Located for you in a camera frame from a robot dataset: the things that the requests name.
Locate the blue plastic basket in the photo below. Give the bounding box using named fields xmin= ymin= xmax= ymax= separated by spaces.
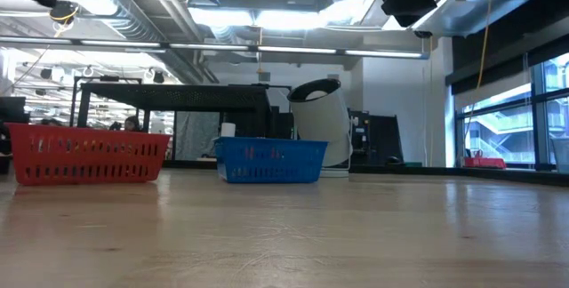
xmin=213 ymin=136 xmax=329 ymax=185

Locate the black metal mesh shelf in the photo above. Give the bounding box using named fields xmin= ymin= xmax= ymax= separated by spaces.
xmin=77 ymin=82 xmax=273 ymax=140

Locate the grey plastic sheet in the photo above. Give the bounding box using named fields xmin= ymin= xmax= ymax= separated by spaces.
xmin=175 ymin=110 xmax=222 ymax=161

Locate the red plastic basket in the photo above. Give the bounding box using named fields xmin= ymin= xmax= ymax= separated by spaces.
xmin=4 ymin=122 xmax=172 ymax=187

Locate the red distant bin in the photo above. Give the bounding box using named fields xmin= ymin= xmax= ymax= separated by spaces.
xmin=464 ymin=156 xmax=507 ymax=170

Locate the long ceiling light strip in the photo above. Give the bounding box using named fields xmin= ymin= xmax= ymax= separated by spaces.
xmin=171 ymin=42 xmax=430 ymax=60

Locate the black equipment cabinet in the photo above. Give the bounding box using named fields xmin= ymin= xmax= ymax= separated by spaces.
xmin=349 ymin=108 xmax=405 ymax=167

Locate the dark window frame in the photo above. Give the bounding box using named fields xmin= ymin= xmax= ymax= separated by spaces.
xmin=453 ymin=52 xmax=569 ymax=172

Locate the yellow hanging cable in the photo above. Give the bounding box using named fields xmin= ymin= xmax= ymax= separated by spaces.
xmin=476 ymin=0 xmax=493 ymax=92

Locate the black ceiling-hung device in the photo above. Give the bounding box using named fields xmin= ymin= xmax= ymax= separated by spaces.
xmin=48 ymin=0 xmax=80 ymax=26

